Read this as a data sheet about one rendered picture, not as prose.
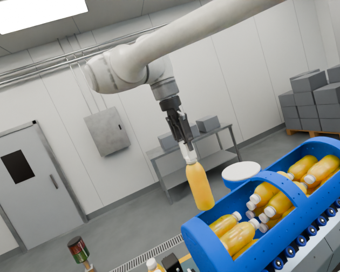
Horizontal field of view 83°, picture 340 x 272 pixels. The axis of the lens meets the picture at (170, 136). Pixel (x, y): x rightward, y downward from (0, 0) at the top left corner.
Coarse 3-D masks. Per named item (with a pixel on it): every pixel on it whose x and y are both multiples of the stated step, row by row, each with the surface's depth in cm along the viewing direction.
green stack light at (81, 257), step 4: (84, 248) 88; (80, 252) 86; (84, 252) 88; (88, 252) 90; (76, 256) 86; (80, 256) 86; (84, 256) 87; (88, 256) 89; (76, 260) 86; (80, 260) 86; (84, 260) 87
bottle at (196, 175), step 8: (192, 168) 69; (200, 168) 69; (192, 176) 69; (200, 176) 69; (192, 184) 70; (200, 184) 69; (208, 184) 71; (192, 192) 72; (200, 192) 70; (208, 192) 71; (200, 200) 71; (208, 200) 71; (200, 208) 72; (208, 208) 71
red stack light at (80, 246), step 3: (81, 240) 88; (78, 243) 86; (81, 243) 88; (84, 243) 90; (75, 246) 85; (78, 246) 86; (81, 246) 87; (84, 246) 89; (69, 249) 86; (72, 249) 85; (75, 249) 85; (78, 249) 86; (81, 249) 87; (72, 252) 86; (75, 252) 86; (78, 252) 86
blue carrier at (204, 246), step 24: (312, 144) 106; (336, 144) 93; (288, 168) 111; (240, 192) 96; (288, 192) 76; (336, 192) 82; (216, 216) 92; (288, 216) 72; (312, 216) 77; (192, 240) 73; (216, 240) 65; (264, 240) 67; (288, 240) 71; (216, 264) 61; (240, 264) 62; (264, 264) 67
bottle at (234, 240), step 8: (240, 224) 74; (248, 224) 74; (232, 232) 72; (240, 232) 71; (248, 232) 71; (224, 240) 70; (232, 240) 69; (240, 240) 70; (248, 240) 71; (232, 248) 68; (240, 248) 69; (232, 256) 69
